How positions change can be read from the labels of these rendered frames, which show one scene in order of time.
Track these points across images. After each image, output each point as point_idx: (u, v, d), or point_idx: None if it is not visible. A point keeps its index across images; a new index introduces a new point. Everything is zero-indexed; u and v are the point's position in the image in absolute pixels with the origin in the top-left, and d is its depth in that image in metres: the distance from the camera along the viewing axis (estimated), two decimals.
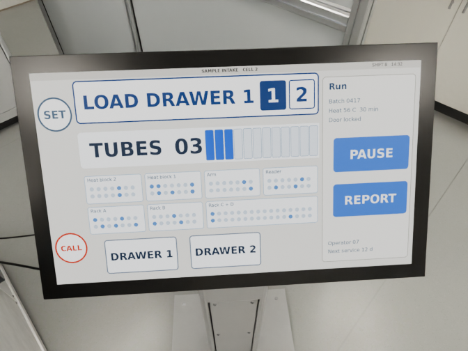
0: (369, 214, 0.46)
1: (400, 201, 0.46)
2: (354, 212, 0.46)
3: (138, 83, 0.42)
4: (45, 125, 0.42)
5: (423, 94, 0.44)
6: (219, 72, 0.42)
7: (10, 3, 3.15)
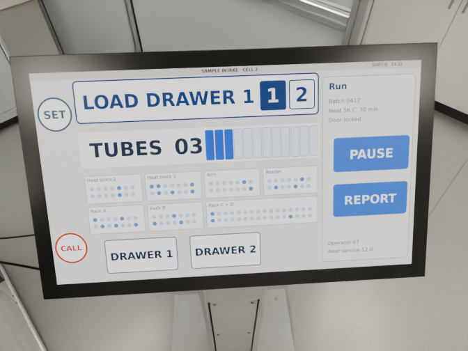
0: (369, 214, 0.46)
1: (400, 201, 0.46)
2: (354, 212, 0.46)
3: (138, 83, 0.42)
4: (45, 125, 0.42)
5: (423, 94, 0.44)
6: (219, 72, 0.42)
7: (10, 3, 3.15)
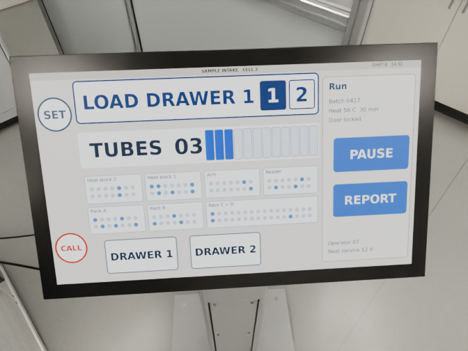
0: (369, 214, 0.46)
1: (400, 201, 0.46)
2: (354, 212, 0.46)
3: (138, 83, 0.42)
4: (45, 125, 0.42)
5: (423, 94, 0.44)
6: (219, 72, 0.42)
7: (10, 3, 3.15)
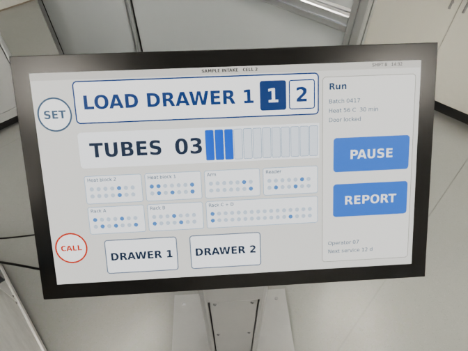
0: (369, 214, 0.46)
1: (400, 201, 0.46)
2: (354, 212, 0.46)
3: (138, 83, 0.42)
4: (45, 125, 0.42)
5: (423, 94, 0.44)
6: (219, 72, 0.42)
7: (10, 3, 3.15)
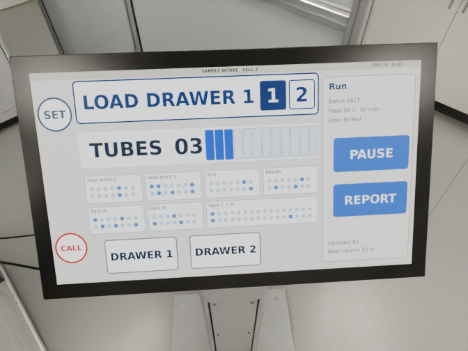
0: (369, 214, 0.46)
1: (400, 201, 0.46)
2: (354, 212, 0.46)
3: (138, 83, 0.42)
4: (45, 125, 0.42)
5: (423, 94, 0.44)
6: (219, 72, 0.42)
7: (10, 3, 3.15)
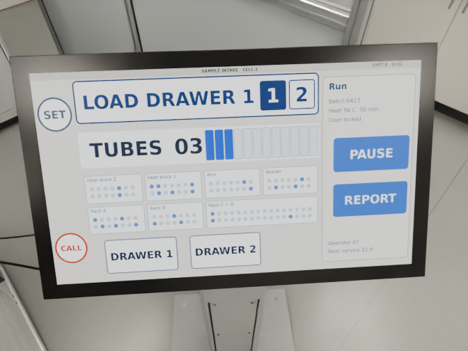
0: (369, 214, 0.46)
1: (400, 201, 0.46)
2: (354, 212, 0.46)
3: (138, 83, 0.42)
4: (45, 125, 0.42)
5: (423, 94, 0.44)
6: (219, 72, 0.42)
7: (10, 3, 3.15)
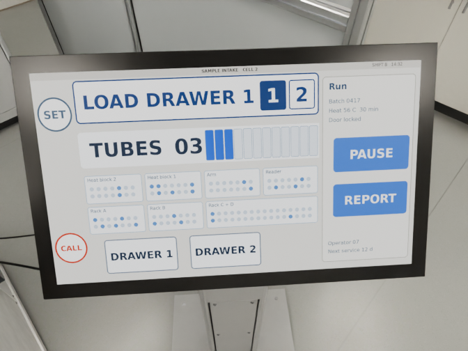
0: (369, 214, 0.46)
1: (400, 201, 0.46)
2: (354, 212, 0.46)
3: (138, 83, 0.42)
4: (45, 125, 0.42)
5: (423, 94, 0.44)
6: (219, 72, 0.42)
7: (10, 3, 3.15)
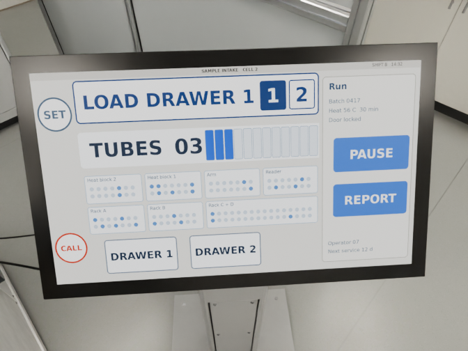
0: (369, 214, 0.46)
1: (400, 201, 0.46)
2: (354, 212, 0.46)
3: (138, 83, 0.42)
4: (45, 125, 0.42)
5: (423, 94, 0.44)
6: (219, 72, 0.42)
7: (10, 3, 3.15)
